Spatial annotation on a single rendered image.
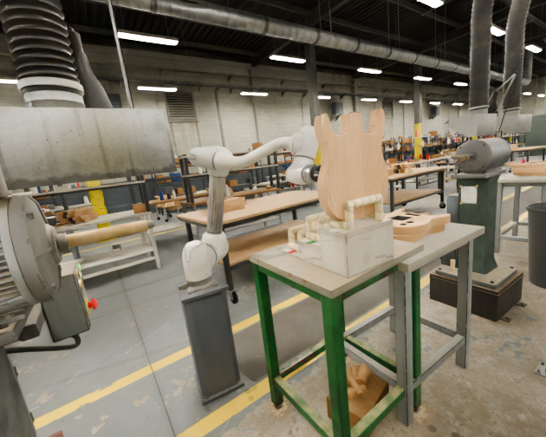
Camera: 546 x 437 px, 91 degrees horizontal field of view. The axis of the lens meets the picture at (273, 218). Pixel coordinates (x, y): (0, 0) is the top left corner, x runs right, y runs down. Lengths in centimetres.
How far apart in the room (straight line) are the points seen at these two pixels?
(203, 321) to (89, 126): 129
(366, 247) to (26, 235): 98
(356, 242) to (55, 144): 90
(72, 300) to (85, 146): 56
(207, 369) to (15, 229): 142
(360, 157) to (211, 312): 119
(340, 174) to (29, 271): 89
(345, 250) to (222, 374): 124
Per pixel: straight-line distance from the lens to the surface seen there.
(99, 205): 769
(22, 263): 72
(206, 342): 179
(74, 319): 109
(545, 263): 338
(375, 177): 116
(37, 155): 67
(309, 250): 118
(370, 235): 109
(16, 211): 74
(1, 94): 1232
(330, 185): 98
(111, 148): 67
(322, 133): 97
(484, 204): 265
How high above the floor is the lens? 138
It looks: 11 degrees down
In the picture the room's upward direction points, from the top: 7 degrees counter-clockwise
